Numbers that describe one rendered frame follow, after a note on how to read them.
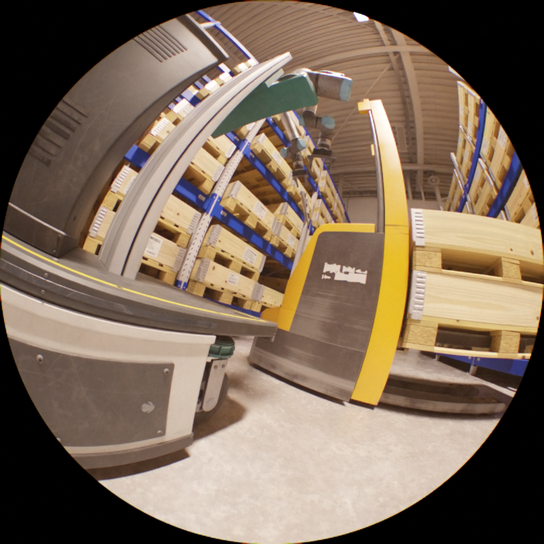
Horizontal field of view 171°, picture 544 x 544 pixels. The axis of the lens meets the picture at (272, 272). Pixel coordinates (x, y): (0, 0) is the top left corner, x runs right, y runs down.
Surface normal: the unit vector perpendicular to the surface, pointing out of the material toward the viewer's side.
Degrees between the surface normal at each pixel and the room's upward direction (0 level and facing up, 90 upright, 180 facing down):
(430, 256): 90
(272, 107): 180
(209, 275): 90
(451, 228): 90
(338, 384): 90
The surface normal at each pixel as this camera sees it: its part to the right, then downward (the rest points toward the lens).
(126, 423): 0.85, 0.14
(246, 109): -0.27, 0.94
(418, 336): -0.55, -0.32
